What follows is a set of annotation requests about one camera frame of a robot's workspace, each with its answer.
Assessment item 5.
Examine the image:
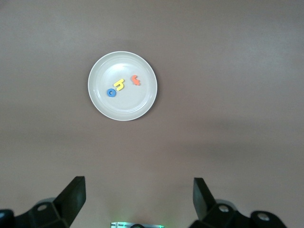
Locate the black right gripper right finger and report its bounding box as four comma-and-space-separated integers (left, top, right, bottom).
190, 177, 252, 228

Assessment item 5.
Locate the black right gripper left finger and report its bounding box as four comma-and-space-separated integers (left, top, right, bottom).
14, 176, 86, 228

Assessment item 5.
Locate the brown table mat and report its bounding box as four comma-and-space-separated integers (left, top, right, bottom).
0, 0, 304, 228

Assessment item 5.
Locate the beige round plate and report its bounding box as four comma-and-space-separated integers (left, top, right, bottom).
87, 51, 158, 122

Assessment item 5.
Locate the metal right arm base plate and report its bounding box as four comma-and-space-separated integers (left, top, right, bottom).
110, 220, 165, 228

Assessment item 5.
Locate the yellow foam letter h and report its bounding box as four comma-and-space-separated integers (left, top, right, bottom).
113, 78, 125, 92

